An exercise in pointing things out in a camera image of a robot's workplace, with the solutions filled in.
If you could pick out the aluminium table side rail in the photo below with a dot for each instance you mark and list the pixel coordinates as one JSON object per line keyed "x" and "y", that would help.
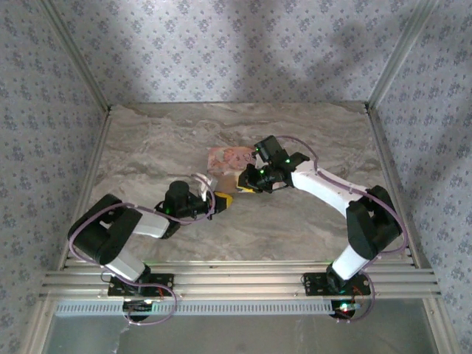
{"x": 381, "y": 147}
{"x": 93, "y": 162}

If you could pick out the aluminium mounting rail beam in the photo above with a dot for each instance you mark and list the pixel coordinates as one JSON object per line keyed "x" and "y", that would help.
{"x": 239, "y": 280}

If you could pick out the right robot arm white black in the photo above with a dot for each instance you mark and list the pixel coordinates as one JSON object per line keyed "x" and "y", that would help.
{"x": 368, "y": 225}

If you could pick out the aluminium frame post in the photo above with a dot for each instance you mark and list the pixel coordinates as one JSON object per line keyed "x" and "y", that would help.
{"x": 440, "y": 328}
{"x": 76, "y": 55}
{"x": 37, "y": 328}
{"x": 402, "y": 55}

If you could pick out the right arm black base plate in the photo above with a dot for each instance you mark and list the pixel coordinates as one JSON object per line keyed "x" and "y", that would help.
{"x": 313, "y": 284}

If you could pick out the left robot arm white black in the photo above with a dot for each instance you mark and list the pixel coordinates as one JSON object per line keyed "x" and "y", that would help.
{"x": 107, "y": 236}

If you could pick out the pink book-shaped box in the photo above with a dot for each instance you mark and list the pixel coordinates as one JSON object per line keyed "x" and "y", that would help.
{"x": 225, "y": 162}

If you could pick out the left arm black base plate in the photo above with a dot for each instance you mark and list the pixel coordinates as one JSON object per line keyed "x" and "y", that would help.
{"x": 166, "y": 282}

